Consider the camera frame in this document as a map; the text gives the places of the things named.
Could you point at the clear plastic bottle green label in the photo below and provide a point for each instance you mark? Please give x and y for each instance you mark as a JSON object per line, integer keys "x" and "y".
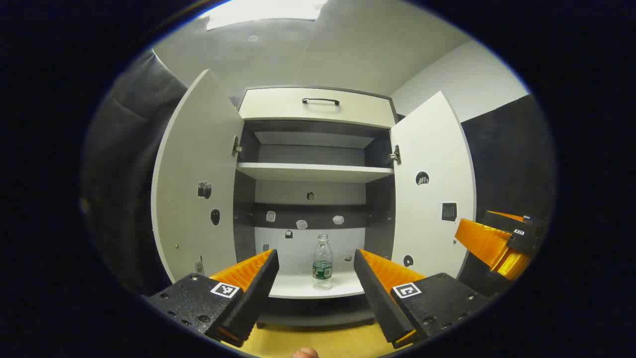
{"x": 322, "y": 271}

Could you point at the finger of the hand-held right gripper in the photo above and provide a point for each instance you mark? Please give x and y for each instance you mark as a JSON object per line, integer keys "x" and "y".
{"x": 484, "y": 241}
{"x": 516, "y": 222}

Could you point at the white and grey cabinet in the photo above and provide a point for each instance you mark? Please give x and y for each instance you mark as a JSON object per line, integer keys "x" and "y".
{"x": 246, "y": 209}

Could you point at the white cabinet shelf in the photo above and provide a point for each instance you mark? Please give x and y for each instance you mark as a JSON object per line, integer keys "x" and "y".
{"x": 313, "y": 172}

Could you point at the white cabinet door headphone sticker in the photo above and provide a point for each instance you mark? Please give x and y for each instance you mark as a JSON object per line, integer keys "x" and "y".
{"x": 432, "y": 149}

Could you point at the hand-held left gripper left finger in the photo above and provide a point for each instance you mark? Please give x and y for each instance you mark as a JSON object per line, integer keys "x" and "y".
{"x": 256, "y": 293}

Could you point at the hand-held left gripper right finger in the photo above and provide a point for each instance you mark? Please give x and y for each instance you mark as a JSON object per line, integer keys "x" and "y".
{"x": 380, "y": 298}

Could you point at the white cabinet drawer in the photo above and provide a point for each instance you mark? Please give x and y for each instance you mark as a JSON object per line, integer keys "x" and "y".
{"x": 278, "y": 107}

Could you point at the metal door hinge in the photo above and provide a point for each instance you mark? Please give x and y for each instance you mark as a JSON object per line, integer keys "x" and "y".
{"x": 396, "y": 155}
{"x": 236, "y": 146}

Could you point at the black backdrop cloth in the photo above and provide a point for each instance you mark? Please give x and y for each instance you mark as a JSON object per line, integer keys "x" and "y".
{"x": 507, "y": 159}
{"x": 124, "y": 149}

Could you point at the white cabinet door camera sticker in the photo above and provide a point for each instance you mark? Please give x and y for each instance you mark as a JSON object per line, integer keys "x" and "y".
{"x": 198, "y": 149}

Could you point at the ceiling light panel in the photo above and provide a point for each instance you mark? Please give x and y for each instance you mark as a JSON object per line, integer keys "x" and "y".
{"x": 263, "y": 12}

